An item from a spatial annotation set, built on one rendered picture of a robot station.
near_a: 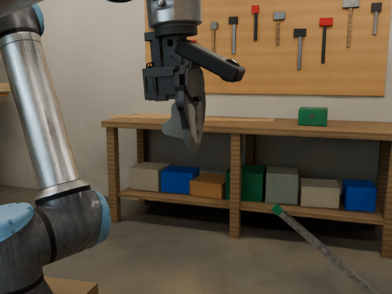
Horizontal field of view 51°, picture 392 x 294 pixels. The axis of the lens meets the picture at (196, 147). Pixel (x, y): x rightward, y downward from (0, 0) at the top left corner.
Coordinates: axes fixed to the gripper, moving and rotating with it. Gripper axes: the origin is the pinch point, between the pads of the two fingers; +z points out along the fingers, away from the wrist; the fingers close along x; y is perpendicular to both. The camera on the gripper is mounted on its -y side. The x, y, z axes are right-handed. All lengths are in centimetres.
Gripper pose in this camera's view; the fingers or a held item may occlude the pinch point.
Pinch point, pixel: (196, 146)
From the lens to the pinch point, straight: 69.7
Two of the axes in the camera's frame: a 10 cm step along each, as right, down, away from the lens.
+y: -9.1, 0.0, 4.1
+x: -4.0, 1.8, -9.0
